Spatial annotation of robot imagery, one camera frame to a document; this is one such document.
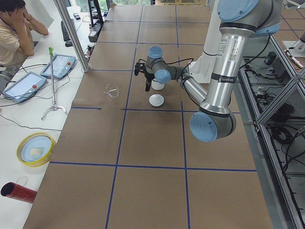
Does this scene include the black keyboard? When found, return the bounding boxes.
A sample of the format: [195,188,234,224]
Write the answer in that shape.
[61,21,70,42]

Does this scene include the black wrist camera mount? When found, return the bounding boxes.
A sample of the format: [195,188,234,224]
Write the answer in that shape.
[134,62,146,76]

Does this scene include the white camera post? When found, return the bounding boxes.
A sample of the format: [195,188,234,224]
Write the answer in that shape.
[190,0,222,83]

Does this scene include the white enamel cup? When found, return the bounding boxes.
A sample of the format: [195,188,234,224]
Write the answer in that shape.
[151,79,165,91]

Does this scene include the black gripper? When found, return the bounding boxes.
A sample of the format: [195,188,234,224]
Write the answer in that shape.
[144,71,155,92]

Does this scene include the seated person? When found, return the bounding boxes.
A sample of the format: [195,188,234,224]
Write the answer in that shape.
[0,0,49,78]

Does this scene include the red cylinder tube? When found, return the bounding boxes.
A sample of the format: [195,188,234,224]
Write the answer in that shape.
[0,182,37,204]

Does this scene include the white cup lid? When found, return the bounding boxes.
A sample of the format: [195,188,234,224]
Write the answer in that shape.
[149,94,164,107]

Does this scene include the black desktop computer box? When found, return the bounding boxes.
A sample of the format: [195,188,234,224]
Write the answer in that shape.
[88,23,102,42]

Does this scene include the teach pendant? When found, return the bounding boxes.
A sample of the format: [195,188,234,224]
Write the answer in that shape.
[40,54,76,80]
[2,72,47,103]

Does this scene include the yellow tape roll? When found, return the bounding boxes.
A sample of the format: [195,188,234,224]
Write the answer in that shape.
[16,132,57,167]

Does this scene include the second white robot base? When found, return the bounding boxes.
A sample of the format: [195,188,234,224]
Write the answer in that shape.
[282,33,305,69]

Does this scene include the clear glass funnel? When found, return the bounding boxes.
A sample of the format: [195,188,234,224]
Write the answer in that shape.
[103,83,119,98]

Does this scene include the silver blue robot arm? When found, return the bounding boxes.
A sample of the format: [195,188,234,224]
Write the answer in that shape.
[135,0,283,142]

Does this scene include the near teach pendant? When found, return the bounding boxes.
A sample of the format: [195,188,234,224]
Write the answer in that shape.
[2,72,47,103]

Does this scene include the black computer mouse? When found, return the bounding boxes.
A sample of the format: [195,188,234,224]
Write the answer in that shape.
[65,41,73,47]

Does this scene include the far teach pendant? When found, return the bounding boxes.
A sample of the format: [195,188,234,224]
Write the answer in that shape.
[40,54,76,80]

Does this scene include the green handled reacher grabber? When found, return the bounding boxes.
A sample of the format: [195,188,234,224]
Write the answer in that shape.
[41,47,68,121]

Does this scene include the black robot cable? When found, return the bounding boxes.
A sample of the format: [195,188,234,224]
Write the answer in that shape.
[138,35,271,82]

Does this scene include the aluminium frame post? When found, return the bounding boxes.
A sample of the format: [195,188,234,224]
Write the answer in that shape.
[54,0,90,73]

